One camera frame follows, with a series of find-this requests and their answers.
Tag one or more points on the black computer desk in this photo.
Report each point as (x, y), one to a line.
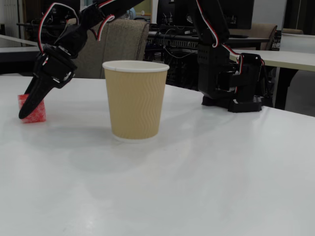
(246, 39)

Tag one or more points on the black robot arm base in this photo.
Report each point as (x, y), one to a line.
(248, 105)

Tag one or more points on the beige upholstered chair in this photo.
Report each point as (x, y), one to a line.
(123, 44)

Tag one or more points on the black keyboard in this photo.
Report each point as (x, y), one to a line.
(238, 36)

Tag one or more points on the tan paper cup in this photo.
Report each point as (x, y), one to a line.
(135, 103)

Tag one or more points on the red sugared gummy cube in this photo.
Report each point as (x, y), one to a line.
(39, 115)

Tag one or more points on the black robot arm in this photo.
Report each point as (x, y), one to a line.
(211, 24)

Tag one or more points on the white table with dark legs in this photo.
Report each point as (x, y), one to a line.
(283, 59)
(12, 40)

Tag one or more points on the tan office chair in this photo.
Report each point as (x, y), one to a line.
(263, 32)
(292, 31)

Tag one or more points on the white cabinet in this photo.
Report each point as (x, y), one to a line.
(300, 41)

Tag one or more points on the black computer monitor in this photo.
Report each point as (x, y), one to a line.
(241, 14)
(177, 9)

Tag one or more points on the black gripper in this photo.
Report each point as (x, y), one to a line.
(50, 73)

